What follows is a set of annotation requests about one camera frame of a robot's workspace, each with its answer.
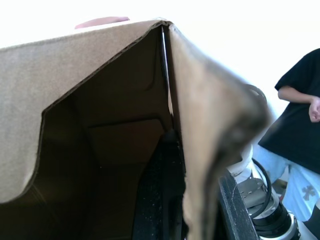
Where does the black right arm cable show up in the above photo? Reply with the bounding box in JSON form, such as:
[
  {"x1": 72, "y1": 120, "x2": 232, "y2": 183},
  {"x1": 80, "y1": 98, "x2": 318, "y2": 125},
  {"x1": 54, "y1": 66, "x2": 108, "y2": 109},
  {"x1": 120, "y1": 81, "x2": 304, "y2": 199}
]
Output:
[{"x1": 251, "y1": 157, "x2": 274, "y2": 204}]

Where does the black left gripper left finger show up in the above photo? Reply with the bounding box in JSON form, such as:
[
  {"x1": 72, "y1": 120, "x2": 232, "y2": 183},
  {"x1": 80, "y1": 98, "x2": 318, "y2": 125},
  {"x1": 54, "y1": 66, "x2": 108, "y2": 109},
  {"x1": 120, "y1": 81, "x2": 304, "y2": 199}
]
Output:
[{"x1": 131, "y1": 129, "x2": 187, "y2": 240}]

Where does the small brown cardboard box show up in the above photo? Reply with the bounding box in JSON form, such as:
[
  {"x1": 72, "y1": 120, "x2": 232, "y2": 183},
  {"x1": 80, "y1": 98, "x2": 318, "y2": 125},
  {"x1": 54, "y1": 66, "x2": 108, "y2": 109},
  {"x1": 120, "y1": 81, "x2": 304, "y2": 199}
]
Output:
[{"x1": 0, "y1": 17, "x2": 274, "y2": 240}]

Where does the bystander bare hand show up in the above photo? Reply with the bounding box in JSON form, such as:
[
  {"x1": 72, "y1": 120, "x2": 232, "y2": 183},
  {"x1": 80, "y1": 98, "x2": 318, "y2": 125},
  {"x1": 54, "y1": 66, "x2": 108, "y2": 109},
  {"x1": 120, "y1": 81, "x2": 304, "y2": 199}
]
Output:
[{"x1": 308, "y1": 96, "x2": 320, "y2": 123}]

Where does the pink rounded object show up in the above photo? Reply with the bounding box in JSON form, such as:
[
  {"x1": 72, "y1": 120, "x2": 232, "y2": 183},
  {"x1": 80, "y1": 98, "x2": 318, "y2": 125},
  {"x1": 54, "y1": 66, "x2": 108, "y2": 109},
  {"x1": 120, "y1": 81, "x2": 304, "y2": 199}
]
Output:
[{"x1": 74, "y1": 16, "x2": 131, "y2": 30}]

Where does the person in black T-shirt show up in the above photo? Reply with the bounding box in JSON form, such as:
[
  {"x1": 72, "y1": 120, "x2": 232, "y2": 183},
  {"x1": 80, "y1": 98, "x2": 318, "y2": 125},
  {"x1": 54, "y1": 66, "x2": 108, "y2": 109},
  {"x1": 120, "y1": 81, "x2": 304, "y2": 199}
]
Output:
[{"x1": 252, "y1": 47, "x2": 320, "y2": 223}]

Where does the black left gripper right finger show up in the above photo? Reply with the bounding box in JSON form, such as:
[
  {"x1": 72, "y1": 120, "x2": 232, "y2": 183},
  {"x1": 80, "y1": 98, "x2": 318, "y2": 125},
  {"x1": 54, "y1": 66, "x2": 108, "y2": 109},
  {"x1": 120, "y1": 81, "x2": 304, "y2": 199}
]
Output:
[{"x1": 217, "y1": 169, "x2": 260, "y2": 240}]

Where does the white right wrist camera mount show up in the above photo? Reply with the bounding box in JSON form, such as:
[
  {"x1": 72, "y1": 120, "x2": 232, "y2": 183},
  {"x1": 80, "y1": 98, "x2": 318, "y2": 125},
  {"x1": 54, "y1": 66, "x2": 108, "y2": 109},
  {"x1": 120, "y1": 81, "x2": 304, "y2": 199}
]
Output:
[{"x1": 226, "y1": 143, "x2": 273, "y2": 210}]

